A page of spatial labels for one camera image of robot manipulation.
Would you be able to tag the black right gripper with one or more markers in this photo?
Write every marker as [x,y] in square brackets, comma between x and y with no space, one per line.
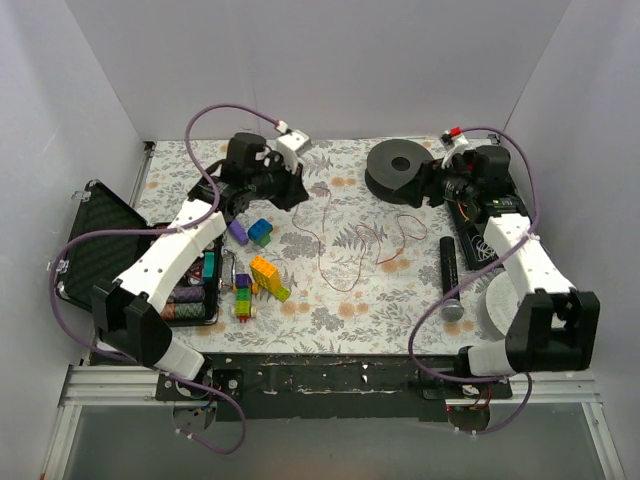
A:
[433,181]

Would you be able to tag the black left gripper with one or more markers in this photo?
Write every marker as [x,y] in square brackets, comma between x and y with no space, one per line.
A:
[289,182]

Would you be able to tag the black perforated cable spool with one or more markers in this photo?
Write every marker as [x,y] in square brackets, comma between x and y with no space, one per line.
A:
[390,165]

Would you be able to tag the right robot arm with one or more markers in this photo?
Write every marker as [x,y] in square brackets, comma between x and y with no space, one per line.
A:
[555,324]

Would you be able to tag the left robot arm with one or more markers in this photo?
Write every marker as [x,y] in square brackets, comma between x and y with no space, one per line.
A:
[127,310]

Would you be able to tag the blue and green brick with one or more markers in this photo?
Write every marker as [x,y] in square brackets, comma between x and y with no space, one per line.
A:
[260,232]

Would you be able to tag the purple plastic cylinder toy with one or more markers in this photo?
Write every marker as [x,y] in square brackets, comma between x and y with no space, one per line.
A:
[238,233]

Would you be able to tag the yellow and green brick build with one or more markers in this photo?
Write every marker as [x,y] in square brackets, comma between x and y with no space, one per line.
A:
[268,277]

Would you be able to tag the floral patterned table mat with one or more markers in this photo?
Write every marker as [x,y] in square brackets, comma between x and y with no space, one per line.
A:
[361,273]

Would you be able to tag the black three-compartment bin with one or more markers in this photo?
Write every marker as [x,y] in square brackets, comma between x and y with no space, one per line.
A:
[480,235]

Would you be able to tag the multicolour brick tower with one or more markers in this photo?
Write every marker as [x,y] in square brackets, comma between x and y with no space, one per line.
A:
[245,289]

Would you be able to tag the teal block in case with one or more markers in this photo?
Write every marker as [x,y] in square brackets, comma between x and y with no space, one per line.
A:
[209,266]

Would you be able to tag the black sparkly microphone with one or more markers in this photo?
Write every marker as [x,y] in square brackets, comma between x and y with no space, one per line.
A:
[452,309]

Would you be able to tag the black poker chip case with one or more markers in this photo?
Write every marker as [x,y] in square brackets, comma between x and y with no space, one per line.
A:
[191,302]

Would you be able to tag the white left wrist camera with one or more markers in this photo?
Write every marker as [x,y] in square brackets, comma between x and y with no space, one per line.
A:
[291,146]

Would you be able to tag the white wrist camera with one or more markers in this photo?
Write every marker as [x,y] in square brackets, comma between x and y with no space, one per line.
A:
[291,146]
[454,143]

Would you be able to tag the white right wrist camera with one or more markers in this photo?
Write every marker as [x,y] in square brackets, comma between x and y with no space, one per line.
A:
[454,143]

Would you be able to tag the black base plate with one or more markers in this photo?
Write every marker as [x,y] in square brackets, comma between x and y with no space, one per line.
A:
[312,386]

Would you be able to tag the aluminium frame rail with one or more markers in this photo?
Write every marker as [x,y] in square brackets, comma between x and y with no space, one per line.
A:
[108,385]

